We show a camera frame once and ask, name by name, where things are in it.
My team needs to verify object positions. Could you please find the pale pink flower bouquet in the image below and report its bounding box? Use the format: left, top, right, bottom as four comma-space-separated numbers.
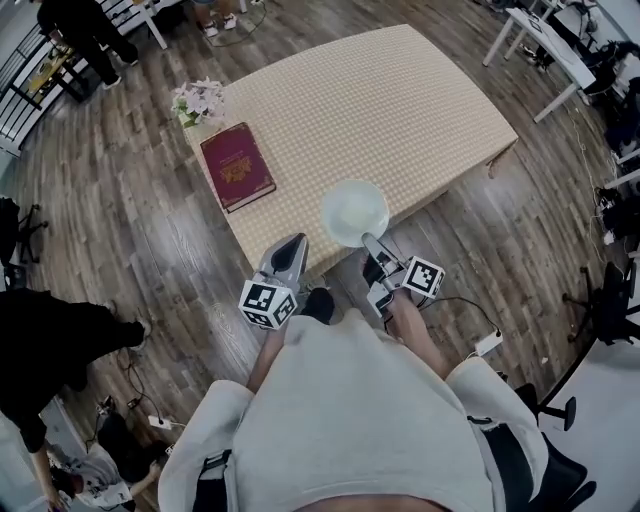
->
171, 76, 228, 129

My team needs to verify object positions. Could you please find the white plate of food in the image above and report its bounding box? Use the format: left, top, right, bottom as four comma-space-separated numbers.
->
319, 179, 391, 249

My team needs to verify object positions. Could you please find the black cable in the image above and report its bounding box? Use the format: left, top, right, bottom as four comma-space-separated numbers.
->
418, 295, 501, 335

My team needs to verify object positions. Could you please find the person's black left shoe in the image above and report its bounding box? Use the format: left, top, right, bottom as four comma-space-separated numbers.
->
301, 288, 336, 327

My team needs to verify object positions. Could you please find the white round-edged table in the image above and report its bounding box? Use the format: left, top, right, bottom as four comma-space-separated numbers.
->
538, 339, 640, 512

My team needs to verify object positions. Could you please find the white desk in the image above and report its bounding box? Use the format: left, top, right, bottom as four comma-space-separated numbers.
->
93, 0, 249, 52
481, 0, 597, 125

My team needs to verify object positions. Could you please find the checkered cloth table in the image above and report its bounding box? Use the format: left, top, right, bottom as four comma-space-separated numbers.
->
183, 23, 519, 279

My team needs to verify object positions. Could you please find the person's white shirt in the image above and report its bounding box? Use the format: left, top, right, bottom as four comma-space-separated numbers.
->
158, 306, 547, 512

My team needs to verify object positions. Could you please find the black office chair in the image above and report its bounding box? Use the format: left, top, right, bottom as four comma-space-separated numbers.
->
513, 382, 599, 512
561, 259, 640, 347
0, 196, 50, 266

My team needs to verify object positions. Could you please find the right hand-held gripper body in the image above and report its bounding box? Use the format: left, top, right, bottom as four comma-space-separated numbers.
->
366, 247, 447, 320

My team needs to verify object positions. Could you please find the person's right forearm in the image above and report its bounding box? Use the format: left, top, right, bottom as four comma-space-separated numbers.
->
386, 289, 454, 382

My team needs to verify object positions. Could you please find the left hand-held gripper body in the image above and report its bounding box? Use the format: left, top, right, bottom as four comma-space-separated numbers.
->
238, 259, 315, 332

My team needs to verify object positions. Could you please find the person's left forearm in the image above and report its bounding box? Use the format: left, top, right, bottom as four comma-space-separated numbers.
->
246, 324, 292, 395

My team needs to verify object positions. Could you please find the black metal rack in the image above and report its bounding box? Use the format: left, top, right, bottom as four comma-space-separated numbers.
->
0, 19, 87, 147

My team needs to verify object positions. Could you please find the red hardcover book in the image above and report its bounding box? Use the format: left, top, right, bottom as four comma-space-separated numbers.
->
199, 121, 278, 215

